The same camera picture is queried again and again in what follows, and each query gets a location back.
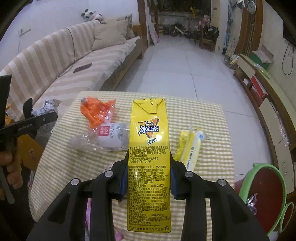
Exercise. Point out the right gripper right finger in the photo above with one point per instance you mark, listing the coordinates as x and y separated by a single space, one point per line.
230 216

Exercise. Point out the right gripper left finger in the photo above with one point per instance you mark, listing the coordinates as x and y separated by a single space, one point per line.
65 218

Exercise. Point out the yellow white carton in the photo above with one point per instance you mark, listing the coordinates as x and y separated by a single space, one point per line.
189 146

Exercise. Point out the yellow iced tea carton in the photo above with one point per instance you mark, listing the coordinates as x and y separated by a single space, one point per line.
149 168

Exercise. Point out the orange plastic wrapper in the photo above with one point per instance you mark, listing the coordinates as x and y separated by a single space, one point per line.
96 111

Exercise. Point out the crushed clear plastic bottle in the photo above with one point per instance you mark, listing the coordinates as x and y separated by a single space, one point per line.
109 137

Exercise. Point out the person's left hand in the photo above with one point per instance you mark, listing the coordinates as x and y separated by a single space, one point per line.
10 158

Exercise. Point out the brown cardboard box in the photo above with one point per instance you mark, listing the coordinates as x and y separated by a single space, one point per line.
30 151

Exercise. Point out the crumpled silver foil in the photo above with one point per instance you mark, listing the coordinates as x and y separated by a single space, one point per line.
49 106

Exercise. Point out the red bin green rim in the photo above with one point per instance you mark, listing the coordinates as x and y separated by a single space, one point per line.
267 182

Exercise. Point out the pink wrapper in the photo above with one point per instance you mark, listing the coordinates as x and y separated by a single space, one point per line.
119 234

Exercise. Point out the striped beige sofa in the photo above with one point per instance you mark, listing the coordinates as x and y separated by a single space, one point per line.
44 70

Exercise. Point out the smartphone on sofa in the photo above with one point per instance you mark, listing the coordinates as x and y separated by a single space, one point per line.
81 68

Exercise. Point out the wooden TV cabinet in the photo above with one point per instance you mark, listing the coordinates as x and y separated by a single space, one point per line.
276 115

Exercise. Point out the red folder in cabinet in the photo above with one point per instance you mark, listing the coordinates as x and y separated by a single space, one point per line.
258 87

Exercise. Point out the plush toy panda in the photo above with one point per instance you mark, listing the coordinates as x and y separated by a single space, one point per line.
88 15

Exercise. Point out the beige cushion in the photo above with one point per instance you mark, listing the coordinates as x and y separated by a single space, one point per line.
111 34

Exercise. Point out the green cardboard box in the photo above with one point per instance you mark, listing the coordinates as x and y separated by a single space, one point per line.
263 57

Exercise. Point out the wooden chair with bags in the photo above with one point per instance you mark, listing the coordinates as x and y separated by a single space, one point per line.
206 34

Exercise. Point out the white balance bike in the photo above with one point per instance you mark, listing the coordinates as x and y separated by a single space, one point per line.
180 30

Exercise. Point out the wall mounted television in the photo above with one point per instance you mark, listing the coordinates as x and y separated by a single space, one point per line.
287 35

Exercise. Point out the round wall clock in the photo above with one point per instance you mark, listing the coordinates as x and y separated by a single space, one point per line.
251 6

